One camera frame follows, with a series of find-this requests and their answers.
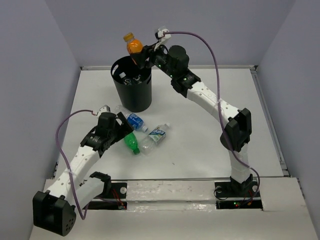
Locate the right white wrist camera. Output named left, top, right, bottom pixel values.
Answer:
left=153, top=26, right=172, bottom=51

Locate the clear bottle white green label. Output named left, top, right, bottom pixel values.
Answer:
left=138, top=123, right=171, bottom=155

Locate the clear bottle blue label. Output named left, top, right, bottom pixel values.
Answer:
left=114, top=105, right=148, bottom=133

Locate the clear bottle without label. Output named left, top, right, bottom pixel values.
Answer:
left=119, top=72, right=133, bottom=86

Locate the orange juice bottle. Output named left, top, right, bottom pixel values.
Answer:
left=123, top=32, right=144, bottom=55

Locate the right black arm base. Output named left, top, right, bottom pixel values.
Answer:
left=213, top=174, right=263, bottom=210

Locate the black cylindrical waste bin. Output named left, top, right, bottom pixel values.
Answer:
left=110, top=56, right=152, bottom=113

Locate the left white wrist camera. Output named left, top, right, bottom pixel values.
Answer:
left=96, top=105, right=111, bottom=117

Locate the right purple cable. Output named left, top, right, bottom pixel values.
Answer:
left=163, top=30, right=261, bottom=207

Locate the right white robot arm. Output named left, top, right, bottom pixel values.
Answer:
left=128, top=45, right=253, bottom=196

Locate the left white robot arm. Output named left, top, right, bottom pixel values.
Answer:
left=32, top=110, right=133, bottom=237

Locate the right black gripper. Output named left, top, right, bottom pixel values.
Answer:
left=130, top=40, right=176, bottom=79

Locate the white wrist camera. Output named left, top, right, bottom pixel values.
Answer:
left=153, top=26, right=172, bottom=51
left=96, top=105, right=111, bottom=117

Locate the green plastic bottle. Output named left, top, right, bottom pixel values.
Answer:
left=124, top=132, right=140, bottom=155

